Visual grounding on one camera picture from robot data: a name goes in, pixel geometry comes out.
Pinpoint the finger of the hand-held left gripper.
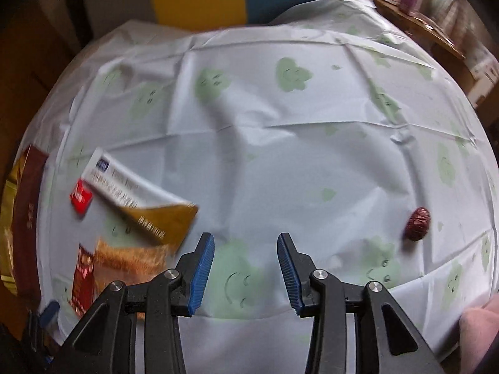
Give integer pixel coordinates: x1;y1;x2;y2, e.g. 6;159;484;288
21;300;63;374

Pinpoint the gold tin box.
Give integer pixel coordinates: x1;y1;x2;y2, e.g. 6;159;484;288
0;144;49;304

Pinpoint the white green-print tablecloth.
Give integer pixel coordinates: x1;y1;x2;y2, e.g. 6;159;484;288
17;0;499;374

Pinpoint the red date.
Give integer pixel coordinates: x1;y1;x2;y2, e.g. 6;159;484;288
403;206;432;242

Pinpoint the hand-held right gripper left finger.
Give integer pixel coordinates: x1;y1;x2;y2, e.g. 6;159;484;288
58;233;216;374

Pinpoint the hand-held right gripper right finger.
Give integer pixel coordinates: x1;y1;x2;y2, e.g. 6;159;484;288
277;233;447;374

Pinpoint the wheat-print snack packet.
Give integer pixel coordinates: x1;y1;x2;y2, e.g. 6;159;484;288
68;236;184;318

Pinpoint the white snack packet dark label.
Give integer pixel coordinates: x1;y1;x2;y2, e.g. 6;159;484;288
84;147;200;248

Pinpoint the small red snack packet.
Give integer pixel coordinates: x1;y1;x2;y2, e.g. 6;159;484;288
69;178;96;215

